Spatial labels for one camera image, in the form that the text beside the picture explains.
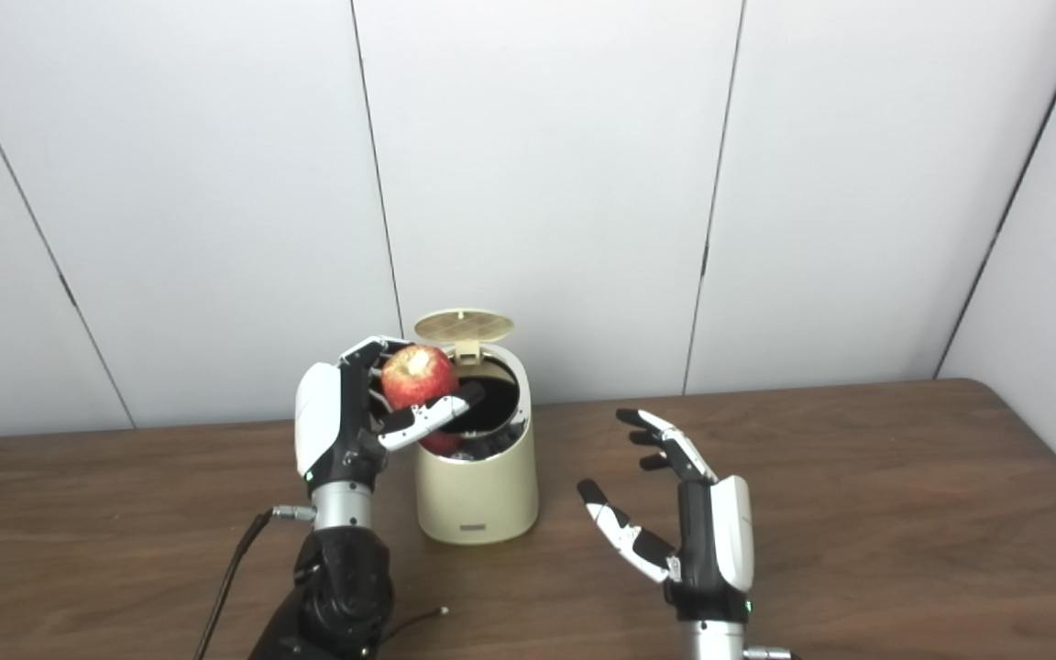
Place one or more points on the red apple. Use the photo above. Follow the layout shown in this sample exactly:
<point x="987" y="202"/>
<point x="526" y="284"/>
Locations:
<point x="418" y="376"/>

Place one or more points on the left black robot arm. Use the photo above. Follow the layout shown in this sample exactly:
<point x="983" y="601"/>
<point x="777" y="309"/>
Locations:
<point x="345" y="577"/>

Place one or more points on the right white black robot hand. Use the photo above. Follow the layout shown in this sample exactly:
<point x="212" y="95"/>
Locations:
<point x="707" y="559"/>

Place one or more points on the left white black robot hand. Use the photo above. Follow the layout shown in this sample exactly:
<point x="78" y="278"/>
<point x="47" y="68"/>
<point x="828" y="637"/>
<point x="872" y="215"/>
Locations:
<point x="335" y="431"/>

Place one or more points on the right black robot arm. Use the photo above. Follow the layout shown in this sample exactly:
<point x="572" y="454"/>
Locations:
<point x="711" y="642"/>

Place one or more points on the cream-colored bin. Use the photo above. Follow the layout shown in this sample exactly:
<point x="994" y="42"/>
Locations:
<point x="478" y="495"/>

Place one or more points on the cream round bin lid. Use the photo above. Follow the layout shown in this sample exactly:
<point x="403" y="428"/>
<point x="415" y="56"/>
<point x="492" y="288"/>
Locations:
<point x="464" y="324"/>

